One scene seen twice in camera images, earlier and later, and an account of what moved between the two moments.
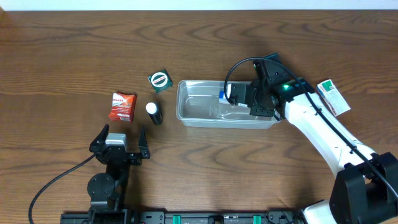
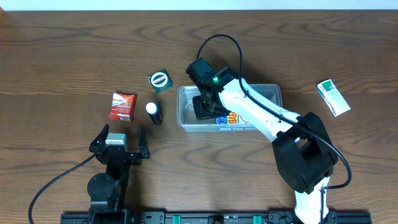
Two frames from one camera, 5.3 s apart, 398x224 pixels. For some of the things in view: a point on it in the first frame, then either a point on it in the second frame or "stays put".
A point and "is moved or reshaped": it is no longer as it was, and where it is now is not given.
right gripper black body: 238,94 → 203,107
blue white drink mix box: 222,99 is moved or reshaped
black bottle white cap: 153,112 stays put
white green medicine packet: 336,102 stays put
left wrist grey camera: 115,139 stays put
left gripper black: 143,150 stays put
